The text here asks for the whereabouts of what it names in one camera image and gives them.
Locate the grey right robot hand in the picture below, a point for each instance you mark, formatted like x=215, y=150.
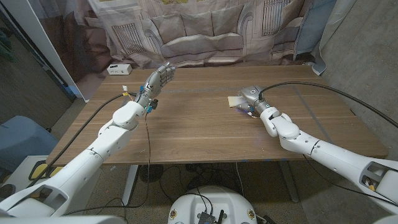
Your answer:
x=253, y=95

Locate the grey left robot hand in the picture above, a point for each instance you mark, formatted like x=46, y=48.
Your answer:
x=154, y=85

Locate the pale yellow sponge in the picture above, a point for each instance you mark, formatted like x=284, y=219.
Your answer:
x=234, y=101

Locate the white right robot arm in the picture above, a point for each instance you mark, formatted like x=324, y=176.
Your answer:
x=335, y=158

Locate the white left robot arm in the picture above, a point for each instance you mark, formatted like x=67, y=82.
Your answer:
x=93, y=155

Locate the white power strip box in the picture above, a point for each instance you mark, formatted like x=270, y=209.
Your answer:
x=119, y=69

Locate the printed sofa backdrop cloth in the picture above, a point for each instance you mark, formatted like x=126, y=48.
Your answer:
x=199, y=40

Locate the black round fan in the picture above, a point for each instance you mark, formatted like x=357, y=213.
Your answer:
x=150, y=173

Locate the grey table leg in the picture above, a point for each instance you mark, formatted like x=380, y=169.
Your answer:
x=289, y=183

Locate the white table leg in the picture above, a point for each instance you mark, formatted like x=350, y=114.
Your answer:
x=130, y=183

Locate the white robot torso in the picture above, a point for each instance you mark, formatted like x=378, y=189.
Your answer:
x=214, y=202

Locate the white upright panel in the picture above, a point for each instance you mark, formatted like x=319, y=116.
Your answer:
x=40, y=40

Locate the black device on torso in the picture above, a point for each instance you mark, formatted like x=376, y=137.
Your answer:
x=206, y=217

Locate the yellow pad with black rim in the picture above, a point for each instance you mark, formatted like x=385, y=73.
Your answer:
x=38, y=169

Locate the white floor platform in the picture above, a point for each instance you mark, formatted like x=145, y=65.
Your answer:
x=18, y=171

